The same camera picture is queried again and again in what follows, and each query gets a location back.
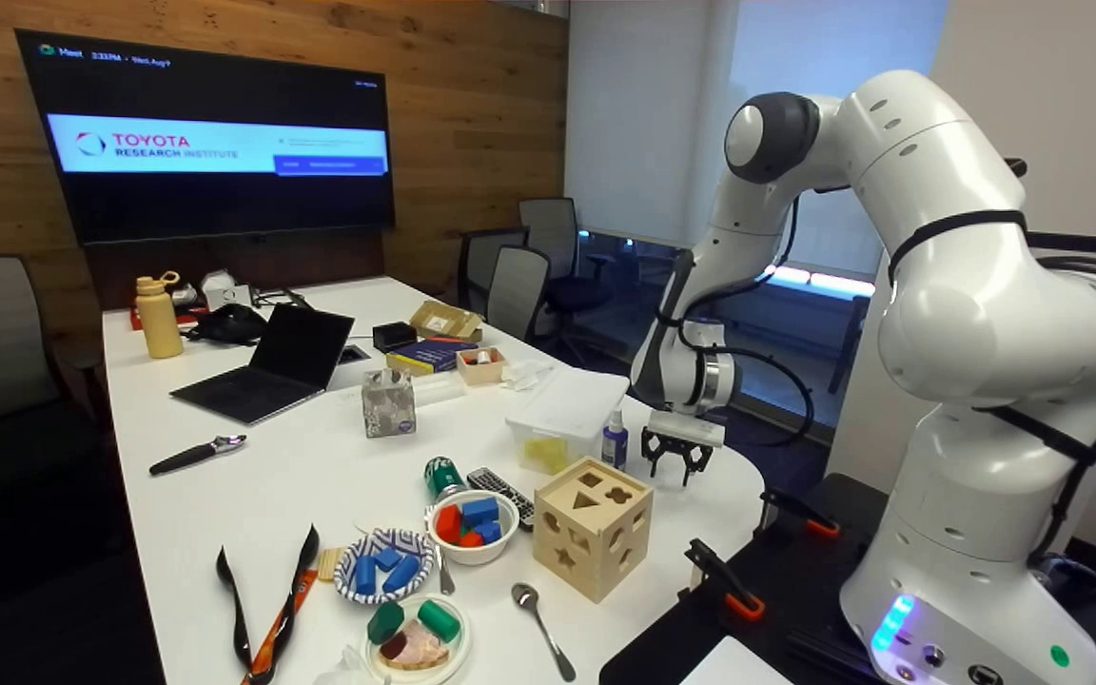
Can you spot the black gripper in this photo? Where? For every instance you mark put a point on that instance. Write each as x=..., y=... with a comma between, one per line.
x=680, y=443

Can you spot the blue bottle with clear cap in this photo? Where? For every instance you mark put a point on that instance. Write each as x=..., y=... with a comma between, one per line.
x=612, y=443

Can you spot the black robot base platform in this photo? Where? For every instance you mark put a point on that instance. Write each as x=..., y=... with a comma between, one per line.
x=799, y=574

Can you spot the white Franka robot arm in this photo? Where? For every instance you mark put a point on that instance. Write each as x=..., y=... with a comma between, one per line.
x=1007, y=330

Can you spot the yellow water bottle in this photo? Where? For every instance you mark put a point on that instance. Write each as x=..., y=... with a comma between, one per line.
x=157, y=319

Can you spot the wooden shape sorter cube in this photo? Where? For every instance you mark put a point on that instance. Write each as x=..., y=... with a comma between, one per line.
x=591, y=531

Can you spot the yellow sponge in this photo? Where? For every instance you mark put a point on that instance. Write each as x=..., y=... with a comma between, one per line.
x=549, y=454

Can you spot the clear plastic container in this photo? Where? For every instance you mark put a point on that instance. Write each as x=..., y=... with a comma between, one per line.
x=562, y=405

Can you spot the grey remote control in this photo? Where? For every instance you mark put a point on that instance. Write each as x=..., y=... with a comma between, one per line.
x=499, y=490

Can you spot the blue toy block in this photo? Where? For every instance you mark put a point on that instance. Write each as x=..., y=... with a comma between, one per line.
x=480, y=513
x=384, y=564

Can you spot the metal spoon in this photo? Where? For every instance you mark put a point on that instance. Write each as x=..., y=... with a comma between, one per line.
x=541, y=621

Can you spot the white paper sheet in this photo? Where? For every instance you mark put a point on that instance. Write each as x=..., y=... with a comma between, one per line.
x=730, y=664

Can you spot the white bowl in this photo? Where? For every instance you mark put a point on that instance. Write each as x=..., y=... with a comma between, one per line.
x=473, y=542

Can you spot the small open wooden box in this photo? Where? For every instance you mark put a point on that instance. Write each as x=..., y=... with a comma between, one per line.
x=480, y=369

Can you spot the red toy block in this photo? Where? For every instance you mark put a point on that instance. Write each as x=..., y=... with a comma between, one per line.
x=449, y=525

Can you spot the green drink can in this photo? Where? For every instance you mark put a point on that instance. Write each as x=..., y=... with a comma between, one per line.
x=441, y=476

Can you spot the grey office chair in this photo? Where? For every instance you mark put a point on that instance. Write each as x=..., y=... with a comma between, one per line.
x=549, y=230
x=520, y=292

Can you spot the flat cardboard box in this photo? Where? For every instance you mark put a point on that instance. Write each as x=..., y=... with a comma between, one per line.
x=447, y=322

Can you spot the green toy block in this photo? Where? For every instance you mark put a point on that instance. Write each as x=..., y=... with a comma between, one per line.
x=437, y=620
x=384, y=621

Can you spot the dark office chair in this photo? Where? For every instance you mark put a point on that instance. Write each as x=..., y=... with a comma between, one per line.
x=483, y=259

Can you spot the small black box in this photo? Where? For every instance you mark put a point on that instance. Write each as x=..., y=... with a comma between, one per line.
x=393, y=338

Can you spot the white plate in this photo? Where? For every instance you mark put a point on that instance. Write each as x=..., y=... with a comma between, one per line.
x=420, y=664

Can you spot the white roller blind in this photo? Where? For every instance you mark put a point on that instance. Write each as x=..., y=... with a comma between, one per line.
x=649, y=116

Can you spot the black laptop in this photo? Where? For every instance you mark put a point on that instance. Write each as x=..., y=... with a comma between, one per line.
x=270, y=369

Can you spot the black cloth bag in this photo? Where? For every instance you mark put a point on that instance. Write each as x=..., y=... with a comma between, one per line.
x=231, y=325

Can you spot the black marker pen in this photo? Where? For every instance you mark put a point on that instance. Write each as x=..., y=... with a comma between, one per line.
x=192, y=454

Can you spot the white small device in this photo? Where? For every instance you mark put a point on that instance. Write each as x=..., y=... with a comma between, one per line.
x=220, y=292

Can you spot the wall-mounted TV screen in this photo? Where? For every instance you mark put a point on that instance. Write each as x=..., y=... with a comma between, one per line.
x=206, y=140

